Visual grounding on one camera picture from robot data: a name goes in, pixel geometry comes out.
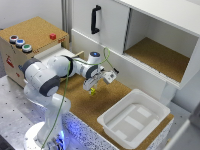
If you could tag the blue button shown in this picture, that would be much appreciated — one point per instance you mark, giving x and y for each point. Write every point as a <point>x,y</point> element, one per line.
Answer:
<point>20,42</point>

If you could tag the pink block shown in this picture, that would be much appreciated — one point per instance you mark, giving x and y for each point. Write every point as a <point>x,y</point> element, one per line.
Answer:
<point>52,36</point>

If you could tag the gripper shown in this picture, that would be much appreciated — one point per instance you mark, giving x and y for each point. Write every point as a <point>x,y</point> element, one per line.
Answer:
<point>91,81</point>

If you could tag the wooden drawer box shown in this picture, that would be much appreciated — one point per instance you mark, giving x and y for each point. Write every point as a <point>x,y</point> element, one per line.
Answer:
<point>33,30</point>

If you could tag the white cabinet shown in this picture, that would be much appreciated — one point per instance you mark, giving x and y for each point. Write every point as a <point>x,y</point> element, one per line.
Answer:
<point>173,13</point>

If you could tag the red button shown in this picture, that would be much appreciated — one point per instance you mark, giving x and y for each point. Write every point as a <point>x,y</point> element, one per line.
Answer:
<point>13,38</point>

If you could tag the white sliding door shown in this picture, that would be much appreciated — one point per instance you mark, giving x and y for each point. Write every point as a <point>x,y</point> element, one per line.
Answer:
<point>110,23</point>

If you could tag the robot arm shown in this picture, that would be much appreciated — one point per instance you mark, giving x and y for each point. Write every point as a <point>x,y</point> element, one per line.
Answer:
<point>40,78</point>

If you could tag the green button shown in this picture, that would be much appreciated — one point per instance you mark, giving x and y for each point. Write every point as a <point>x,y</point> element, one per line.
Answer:
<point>26,47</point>

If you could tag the white plastic box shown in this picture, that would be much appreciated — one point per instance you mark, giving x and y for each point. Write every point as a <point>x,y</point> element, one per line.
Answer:
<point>133,120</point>

